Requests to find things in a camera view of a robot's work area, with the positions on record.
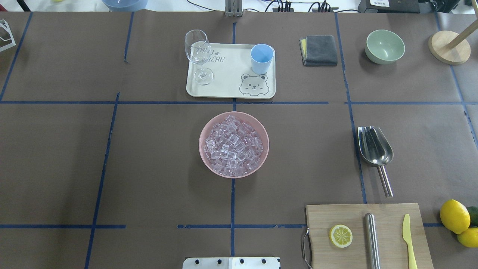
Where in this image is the clear ice cube pile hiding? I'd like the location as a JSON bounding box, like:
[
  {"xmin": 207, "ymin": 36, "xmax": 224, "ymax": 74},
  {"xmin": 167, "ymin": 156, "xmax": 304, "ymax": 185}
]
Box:
[{"xmin": 203, "ymin": 115, "xmax": 263, "ymax": 176}]

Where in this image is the pink bowl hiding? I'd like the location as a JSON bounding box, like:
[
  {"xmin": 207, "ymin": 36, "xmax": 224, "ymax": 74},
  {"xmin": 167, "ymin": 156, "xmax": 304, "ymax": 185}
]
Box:
[{"xmin": 198, "ymin": 112, "xmax": 270, "ymax": 179}]

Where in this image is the yellow plastic knife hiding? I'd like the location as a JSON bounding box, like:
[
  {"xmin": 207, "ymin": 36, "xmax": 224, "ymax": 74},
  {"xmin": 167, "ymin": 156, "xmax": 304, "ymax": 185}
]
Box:
[{"xmin": 402, "ymin": 213, "xmax": 418, "ymax": 269}]

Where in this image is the grey folded cloth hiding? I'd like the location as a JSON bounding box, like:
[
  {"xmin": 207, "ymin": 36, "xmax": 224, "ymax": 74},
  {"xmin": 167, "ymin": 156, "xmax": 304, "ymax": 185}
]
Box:
[{"xmin": 300, "ymin": 35, "xmax": 338, "ymax": 67}]

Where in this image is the whole yellow lemon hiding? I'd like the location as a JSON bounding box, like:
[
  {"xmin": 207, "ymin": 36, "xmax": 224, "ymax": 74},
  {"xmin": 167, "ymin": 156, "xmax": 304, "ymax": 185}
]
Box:
[{"xmin": 440, "ymin": 199, "xmax": 471, "ymax": 235}]

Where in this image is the clear wine glass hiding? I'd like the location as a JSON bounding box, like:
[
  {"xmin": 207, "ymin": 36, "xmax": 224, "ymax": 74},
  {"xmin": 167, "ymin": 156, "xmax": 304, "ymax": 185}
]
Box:
[{"xmin": 184, "ymin": 29, "xmax": 214, "ymax": 85}]

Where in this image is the steel cylindrical rod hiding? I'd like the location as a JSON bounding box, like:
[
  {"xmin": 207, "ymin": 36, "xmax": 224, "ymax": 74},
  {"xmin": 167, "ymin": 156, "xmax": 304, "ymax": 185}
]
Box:
[{"xmin": 364, "ymin": 213, "xmax": 381, "ymax": 269}]

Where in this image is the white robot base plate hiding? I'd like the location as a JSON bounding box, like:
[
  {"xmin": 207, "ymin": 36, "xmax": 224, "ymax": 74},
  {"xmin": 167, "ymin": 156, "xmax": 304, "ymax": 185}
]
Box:
[{"xmin": 182, "ymin": 256, "xmax": 281, "ymax": 269}]

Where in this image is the blue bowl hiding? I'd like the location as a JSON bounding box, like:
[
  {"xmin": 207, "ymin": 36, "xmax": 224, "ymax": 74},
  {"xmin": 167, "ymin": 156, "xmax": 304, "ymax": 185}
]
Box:
[{"xmin": 102, "ymin": 0, "xmax": 148, "ymax": 12}]

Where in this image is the stainless steel ice scoop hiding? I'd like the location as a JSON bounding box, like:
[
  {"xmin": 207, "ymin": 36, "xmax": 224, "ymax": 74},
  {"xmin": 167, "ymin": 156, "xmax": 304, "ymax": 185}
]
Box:
[{"xmin": 357, "ymin": 126, "xmax": 394, "ymax": 198}]

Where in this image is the light blue plastic cup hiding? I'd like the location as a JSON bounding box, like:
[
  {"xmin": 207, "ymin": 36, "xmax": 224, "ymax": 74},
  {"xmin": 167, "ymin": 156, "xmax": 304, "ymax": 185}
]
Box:
[{"xmin": 250, "ymin": 44, "xmax": 275, "ymax": 75}]

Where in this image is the white wire cup rack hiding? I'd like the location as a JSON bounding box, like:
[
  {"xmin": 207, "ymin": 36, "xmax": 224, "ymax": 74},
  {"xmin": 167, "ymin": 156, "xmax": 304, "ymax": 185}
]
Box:
[{"xmin": 0, "ymin": 20, "xmax": 16, "ymax": 52}]

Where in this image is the cream bear serving tray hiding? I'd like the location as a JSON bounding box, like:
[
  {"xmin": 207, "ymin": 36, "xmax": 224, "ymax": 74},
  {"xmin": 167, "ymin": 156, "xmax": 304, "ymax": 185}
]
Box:
[{"xmin": 186, "ymin": 43, "xmax": 276, "ymax": 99}]

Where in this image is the green lime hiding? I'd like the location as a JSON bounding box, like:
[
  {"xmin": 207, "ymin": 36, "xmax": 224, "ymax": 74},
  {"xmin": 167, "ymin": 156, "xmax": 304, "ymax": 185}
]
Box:
[{"xmin": 466, "ymin": 206, "xmax": 478, "ymax": 227}]

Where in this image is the wooden cup stand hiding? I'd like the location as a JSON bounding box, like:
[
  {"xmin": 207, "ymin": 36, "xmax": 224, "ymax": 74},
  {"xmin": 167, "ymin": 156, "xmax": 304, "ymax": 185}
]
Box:
[{"xmin": 428, "ymin": 20, "xmax": 478, "ymax": 65}]

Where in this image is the green ceramic bowl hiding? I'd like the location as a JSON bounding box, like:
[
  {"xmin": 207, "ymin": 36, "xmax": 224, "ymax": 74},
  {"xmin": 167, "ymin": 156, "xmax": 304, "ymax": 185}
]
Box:
[{"xmin": 365, "ymin": 30, "xmax": 405, "ymax": 65}]

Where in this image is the half lemon slice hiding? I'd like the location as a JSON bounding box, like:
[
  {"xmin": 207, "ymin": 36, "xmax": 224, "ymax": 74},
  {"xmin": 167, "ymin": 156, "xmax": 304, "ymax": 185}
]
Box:
[{"xmin": 328, "ymin": 225, "xmax": 353, "ymax": 248}]

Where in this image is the wooden cutting board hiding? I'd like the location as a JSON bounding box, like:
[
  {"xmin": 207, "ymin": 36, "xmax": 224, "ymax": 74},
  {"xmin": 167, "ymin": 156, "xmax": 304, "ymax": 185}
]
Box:
[{"xmin": 305, "ymin": 203, "xmax": 433, "ymax": 269}]

